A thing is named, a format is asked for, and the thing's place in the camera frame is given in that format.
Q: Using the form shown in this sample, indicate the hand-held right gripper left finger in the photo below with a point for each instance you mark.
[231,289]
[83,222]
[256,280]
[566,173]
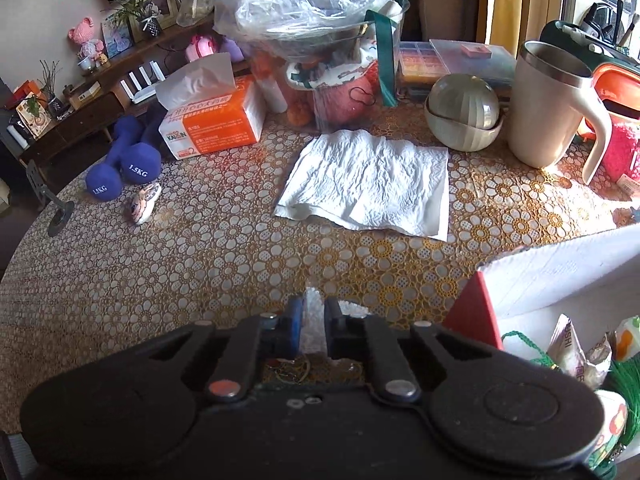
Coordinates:
[295,327]

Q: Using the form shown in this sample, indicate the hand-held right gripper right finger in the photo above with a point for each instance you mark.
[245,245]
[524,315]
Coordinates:
[332,325]

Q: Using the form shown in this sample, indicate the clear plastic wrap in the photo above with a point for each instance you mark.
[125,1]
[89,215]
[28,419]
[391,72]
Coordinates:
[314,320]

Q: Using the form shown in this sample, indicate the red white cardboard box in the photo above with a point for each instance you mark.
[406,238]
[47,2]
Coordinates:
[550,270]

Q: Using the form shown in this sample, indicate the embroidered sachet with green tassel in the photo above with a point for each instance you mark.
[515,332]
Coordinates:
[611,425]

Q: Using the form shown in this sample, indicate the white orange tissue packet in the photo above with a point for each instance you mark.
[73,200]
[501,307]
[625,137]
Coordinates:
[629,337]

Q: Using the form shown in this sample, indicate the white crumpled paper towel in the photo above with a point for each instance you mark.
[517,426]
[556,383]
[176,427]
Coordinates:
[370,185]

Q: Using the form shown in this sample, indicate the small face-print pouch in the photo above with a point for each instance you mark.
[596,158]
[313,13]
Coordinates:
[146,204]

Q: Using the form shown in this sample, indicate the orange white tissue pack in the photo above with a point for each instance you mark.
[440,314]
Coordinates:
[215,120]

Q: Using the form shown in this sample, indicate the purple dumbbell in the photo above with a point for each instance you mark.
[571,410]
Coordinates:
[139,164]
[102,182]

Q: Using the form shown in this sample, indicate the pale ribbed ceramic bowl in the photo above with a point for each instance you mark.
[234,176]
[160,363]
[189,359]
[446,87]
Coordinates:
[462,136]

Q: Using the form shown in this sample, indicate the clear plastic storage container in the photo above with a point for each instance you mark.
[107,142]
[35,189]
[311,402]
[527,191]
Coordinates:
[340,90]

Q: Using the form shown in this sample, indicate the white plastic bottle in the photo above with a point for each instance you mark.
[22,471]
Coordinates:
[274,92]

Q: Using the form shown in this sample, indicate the white snack packet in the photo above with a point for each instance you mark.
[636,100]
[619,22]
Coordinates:
[567,347]

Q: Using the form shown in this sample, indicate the black round-base stand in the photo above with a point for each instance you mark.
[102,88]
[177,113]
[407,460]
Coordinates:
[57,215]

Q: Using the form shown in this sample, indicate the pale domed ceramic lid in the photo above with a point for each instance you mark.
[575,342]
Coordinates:
[465,97]

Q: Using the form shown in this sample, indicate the green ribbon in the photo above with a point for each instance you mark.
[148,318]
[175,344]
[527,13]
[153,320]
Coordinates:
[386,65]

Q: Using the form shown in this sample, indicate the silver brown snack packet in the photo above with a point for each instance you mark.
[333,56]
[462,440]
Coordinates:
[599,360]

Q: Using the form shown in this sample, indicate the clear compartment organizer box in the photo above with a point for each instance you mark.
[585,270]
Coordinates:
[450,67]

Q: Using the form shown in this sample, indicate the purple toy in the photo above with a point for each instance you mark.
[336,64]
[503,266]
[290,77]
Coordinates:
[231,51]

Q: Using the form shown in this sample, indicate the white router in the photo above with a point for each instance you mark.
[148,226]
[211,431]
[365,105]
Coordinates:
[145,85]

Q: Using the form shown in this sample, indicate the wooden media cabinet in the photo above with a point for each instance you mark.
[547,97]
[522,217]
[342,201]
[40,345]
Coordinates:
[85,120]

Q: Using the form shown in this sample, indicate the large clear plastic bag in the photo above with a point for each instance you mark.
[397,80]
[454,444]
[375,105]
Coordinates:
[300,0]

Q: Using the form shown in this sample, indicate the pink fluffy cloth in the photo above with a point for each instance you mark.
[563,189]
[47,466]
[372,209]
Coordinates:
[622,152]

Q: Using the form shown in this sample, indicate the pastel picture card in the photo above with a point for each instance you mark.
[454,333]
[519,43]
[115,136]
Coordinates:
[117,40]

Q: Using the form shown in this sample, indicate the twig vase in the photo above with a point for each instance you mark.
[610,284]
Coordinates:
[51,92]

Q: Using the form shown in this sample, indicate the small potted plant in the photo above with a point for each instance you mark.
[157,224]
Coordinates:
[145,17]

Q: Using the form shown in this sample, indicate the pink bear figurine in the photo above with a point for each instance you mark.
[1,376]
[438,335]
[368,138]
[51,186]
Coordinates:
[86,37]

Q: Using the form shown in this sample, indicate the yellow curtain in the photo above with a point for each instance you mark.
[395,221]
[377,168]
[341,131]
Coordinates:
[520,5]

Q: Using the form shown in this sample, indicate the green orange lunch bag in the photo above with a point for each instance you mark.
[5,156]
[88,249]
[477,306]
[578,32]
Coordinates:
[615,75]

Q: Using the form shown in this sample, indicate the wooden photo frame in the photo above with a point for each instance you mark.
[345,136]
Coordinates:
[167,5]

